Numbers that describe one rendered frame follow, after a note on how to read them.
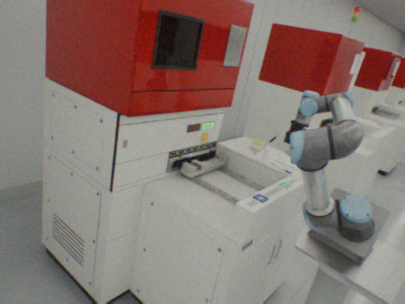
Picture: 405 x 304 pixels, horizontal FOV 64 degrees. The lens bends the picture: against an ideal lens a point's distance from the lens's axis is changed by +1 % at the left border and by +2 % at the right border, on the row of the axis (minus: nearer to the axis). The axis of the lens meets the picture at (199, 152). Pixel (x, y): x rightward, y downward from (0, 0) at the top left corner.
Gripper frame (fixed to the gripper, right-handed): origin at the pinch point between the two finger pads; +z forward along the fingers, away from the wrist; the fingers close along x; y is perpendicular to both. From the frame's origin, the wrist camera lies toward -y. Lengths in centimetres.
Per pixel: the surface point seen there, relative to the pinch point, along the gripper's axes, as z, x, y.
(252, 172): 23.0, -15.1, 27.6
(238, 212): 18.6, 40.0, 3.0
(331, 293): 50, 10, -40
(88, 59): -30, 66, 86
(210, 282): 56, 46, 5
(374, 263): 29, 4, -50
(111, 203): 35, 66, 59
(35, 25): -31, 34, 207
